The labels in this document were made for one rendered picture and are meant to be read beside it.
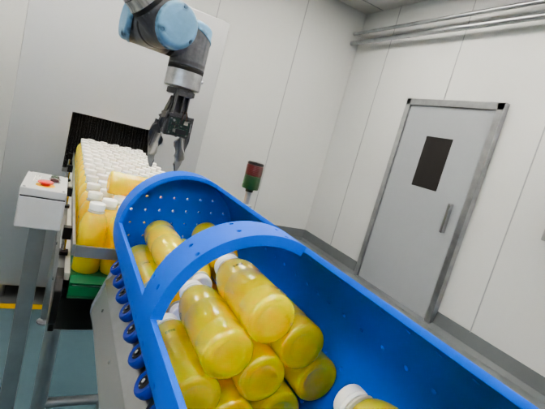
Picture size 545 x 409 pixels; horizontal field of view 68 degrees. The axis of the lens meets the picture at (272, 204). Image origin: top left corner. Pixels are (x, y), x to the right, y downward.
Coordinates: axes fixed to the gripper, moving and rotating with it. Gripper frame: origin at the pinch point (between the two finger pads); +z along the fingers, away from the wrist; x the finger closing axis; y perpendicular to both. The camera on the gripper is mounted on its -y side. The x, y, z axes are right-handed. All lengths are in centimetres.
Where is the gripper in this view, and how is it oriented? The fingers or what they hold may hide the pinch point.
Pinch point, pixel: (162, 164)
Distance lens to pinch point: 113.6
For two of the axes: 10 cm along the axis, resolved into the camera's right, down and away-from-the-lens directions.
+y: 4.2, 2.5, -8.7
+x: 8.7, 1.6, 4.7
